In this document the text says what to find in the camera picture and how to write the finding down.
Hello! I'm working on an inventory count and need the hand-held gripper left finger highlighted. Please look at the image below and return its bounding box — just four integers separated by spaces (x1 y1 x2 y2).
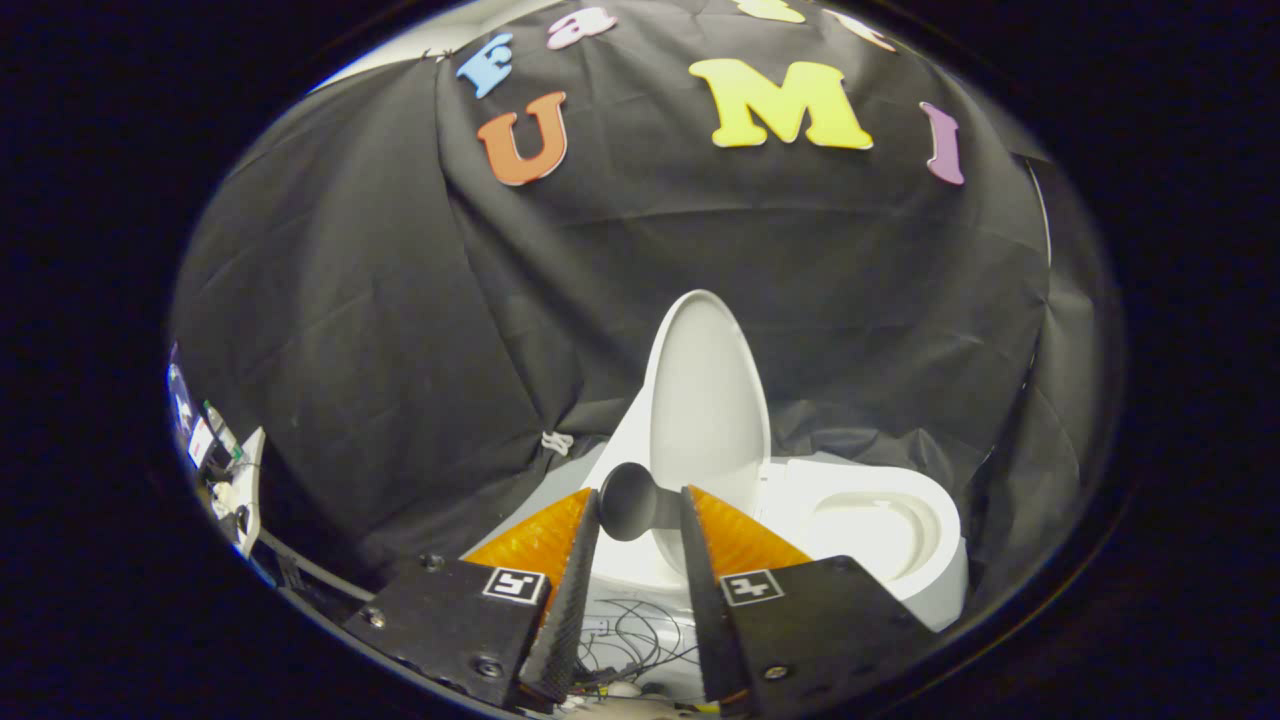
342 487 603 713

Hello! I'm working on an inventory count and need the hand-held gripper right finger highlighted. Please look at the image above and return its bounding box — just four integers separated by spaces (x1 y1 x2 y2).
679 485 939 719

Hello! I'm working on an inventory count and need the white toilet lid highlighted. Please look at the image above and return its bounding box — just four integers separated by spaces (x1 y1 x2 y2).
598 290 773 581

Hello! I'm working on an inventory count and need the white toilet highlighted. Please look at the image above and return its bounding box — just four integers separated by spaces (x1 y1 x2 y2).
578 395 970 701

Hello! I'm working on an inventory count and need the black backdrop cloth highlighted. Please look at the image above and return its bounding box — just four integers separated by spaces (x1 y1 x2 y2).
170 0 1126 621

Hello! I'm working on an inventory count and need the black cable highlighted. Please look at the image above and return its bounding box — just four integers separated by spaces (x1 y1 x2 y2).
578 598 701 693

